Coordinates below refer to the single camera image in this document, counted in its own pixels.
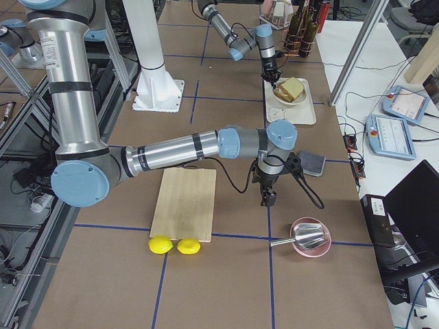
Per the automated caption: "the whole yellow lemon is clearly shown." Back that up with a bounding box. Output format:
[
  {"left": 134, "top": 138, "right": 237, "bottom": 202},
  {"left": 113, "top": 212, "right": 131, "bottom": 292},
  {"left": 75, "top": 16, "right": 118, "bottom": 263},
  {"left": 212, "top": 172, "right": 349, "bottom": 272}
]
[{"left": 148, "top": 236, "right": 174, "bottom": 254}]

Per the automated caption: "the grey folded cloth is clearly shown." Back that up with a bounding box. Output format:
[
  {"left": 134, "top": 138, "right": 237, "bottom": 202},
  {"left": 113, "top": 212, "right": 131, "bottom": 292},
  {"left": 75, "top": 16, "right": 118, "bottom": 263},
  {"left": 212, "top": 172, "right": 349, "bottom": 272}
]
[{"left": 298, "top": 150, "right": 327, "bottom": 177}]

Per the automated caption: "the bread slice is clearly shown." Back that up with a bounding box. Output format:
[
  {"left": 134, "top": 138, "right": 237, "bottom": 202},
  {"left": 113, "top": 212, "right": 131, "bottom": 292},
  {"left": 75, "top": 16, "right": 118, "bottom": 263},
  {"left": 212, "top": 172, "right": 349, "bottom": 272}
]
[
  {"left": 273, "top": 86, "right": 307, "bottom": 103},
  {"left": 279, "top": 77, "right": 305, "bottom": 99}
]

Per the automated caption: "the blue teach pendant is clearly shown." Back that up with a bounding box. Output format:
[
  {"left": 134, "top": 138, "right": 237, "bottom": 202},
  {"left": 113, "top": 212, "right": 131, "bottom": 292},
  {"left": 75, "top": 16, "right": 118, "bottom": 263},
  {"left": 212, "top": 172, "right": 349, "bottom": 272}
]
[
  {"left": 366, "top": 114, "right": 416, "bottom": 160},
  {"left": 381, "top": 85, "right": 430, "bottom": 125}
]

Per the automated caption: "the yellow lemon half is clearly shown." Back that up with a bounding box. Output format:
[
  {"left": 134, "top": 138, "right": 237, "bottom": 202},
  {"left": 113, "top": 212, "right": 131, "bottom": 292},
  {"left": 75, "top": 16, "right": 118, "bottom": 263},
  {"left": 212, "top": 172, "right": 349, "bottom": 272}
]
[{"left": 177, "top": 239, "right": 201, "bottom": 255}]

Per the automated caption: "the wooden cutting board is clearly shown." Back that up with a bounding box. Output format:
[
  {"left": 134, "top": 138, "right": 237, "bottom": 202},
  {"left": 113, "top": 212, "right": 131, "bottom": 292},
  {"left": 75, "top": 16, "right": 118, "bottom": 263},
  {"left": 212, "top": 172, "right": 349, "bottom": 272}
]
[{"left": 150, "top": 168, "right": 217, "bottom": 242}]

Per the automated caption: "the aluminium frame post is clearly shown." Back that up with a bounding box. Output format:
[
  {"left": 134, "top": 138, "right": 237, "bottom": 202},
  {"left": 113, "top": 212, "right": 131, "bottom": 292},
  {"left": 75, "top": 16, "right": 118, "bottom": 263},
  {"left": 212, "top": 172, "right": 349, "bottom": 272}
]
[{"left": 329, "top": 0, "right": 390, "bottom": 106}]

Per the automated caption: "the white round plate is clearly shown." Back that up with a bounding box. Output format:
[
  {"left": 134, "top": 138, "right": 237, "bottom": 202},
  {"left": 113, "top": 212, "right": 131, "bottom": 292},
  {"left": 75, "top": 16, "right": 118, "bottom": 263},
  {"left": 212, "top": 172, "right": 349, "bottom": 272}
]
[{"left": 273, "top": 77, "right": 307, "bottom": 105}]

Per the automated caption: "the bread slice under egg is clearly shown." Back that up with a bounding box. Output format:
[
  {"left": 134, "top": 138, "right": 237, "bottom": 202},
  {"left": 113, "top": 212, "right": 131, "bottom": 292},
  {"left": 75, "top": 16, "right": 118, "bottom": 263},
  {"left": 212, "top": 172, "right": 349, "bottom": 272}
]
[{"left": 273, "top": 86, "right": 307, "bottom": 103}]

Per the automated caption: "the metal scoop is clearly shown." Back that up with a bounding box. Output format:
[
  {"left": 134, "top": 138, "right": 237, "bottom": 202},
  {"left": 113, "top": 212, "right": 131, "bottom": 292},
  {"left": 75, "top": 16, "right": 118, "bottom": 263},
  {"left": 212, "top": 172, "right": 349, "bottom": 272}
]
[{"left": 270, "top": 223, "right": 329, "bottom": 250}]

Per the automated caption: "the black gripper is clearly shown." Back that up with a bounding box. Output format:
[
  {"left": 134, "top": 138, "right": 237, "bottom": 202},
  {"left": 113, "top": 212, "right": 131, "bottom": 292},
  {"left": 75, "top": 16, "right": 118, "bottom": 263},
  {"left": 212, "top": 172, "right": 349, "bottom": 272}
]
[
  {"left": 261, "top": 54, "right": 282, "bottom": 89},
  {"left": 252, "top": 152, "right": 303, "bottom": 207}
]

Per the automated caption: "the copper wire bottle rack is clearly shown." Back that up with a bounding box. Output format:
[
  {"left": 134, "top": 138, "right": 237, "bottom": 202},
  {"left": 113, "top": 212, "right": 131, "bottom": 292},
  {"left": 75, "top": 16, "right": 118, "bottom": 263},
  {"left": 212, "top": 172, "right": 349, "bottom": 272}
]
[{"left": 283, "top": 28, "right": 316, "bottom": 58}]

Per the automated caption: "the far blue teach pendant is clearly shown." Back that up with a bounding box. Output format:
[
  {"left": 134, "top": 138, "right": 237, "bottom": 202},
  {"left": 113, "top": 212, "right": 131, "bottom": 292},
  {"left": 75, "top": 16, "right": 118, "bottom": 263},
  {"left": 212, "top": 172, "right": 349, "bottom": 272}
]
[{"left": 381, "top": 85, "right": 430, "bottom": 125}]

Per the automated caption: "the white bear tray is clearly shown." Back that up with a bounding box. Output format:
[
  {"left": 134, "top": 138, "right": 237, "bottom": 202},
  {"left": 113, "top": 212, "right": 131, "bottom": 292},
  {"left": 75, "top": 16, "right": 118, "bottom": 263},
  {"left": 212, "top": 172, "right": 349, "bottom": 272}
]
[{"left": 263, "top": 78, "right": 317, "bottom": 125}]

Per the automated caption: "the black laptop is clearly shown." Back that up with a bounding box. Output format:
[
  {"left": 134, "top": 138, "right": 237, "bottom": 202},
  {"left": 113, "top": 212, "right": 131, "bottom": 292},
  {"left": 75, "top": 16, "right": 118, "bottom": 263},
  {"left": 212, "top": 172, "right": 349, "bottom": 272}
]
[{"left": 384, "top": 160, "right": 438, "bottom": 256}]

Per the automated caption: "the near blue teach pendant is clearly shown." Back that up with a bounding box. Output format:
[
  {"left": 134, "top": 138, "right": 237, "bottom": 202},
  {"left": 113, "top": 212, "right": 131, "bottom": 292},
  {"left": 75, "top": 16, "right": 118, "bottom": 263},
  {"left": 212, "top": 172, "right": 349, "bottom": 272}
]
[{"left": 366, "top": 114, "right": 416, "bottom": 160}]

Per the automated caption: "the dark green wine bottle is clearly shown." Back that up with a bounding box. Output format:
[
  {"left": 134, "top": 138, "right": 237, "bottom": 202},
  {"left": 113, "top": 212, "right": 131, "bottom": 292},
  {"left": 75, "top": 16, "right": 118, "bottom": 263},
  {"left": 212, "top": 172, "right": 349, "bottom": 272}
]
[{"left": 285, "top": 0, "right": 306, "bottom": 53}]

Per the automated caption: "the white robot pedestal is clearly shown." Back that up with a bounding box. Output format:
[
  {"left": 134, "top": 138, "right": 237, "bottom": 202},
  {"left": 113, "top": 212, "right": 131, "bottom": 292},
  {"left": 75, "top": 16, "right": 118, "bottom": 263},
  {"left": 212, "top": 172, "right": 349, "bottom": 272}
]
[{"left": 123, "top": 0, "right": 185, "bottom": 112}]

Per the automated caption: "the pink bowl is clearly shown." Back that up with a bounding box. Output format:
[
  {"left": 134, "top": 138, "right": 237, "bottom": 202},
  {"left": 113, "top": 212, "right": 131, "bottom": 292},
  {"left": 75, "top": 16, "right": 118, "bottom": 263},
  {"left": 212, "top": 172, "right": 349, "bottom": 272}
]
[{"left": 289, "top": 217, "right": 332, "bottom": 258}]

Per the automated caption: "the black computer box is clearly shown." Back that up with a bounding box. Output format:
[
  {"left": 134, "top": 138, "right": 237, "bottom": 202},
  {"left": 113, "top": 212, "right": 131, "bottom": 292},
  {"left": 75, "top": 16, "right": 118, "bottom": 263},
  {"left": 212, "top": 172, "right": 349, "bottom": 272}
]
[{"left": 360, "top": 194, "right": 406, "bottom": 269}]

